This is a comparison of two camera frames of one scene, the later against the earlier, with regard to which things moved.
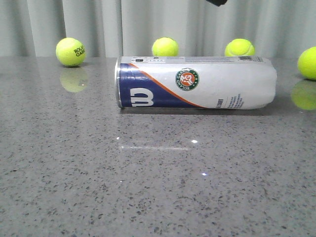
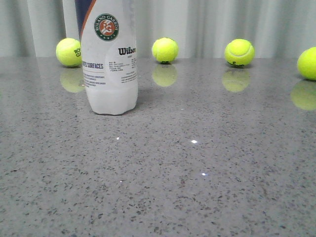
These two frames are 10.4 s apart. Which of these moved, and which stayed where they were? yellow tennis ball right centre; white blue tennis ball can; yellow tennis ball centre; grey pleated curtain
Moved: white blue tennis ball can
Stayed: yellow tennis ball centre; grey pleated curtain; yellow tennis ball right centre
